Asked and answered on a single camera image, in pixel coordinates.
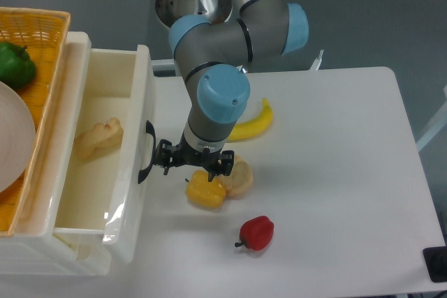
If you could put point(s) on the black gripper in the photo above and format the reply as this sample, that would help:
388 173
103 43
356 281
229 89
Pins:
167 155

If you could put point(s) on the white drawer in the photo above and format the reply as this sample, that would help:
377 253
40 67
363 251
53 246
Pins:
102 198

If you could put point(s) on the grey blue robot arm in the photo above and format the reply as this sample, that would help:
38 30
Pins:
210 57

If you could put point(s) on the white drawer cabinet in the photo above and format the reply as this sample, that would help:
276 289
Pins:
35 248

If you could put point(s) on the yellow bell pepper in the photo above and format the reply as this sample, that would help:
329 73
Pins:
200 191

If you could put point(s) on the round bread bun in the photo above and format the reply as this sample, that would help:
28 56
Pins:
240 180

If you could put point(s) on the yellow banana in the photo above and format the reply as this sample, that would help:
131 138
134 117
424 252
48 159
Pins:
254 127

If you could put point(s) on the toast bread slice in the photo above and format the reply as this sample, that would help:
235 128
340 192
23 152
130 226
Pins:
100 137

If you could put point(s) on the red bell pepper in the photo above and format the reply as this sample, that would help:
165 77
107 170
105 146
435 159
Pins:
256 233

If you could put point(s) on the beige round plate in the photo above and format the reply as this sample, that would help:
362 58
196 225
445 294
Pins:
17 136

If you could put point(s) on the yellow woven basket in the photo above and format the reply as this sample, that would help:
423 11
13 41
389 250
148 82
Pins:
44 33

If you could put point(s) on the green bell pepper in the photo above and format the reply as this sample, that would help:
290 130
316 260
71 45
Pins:
17 68

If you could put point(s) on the black device at edge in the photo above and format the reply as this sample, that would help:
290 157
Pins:
435 260

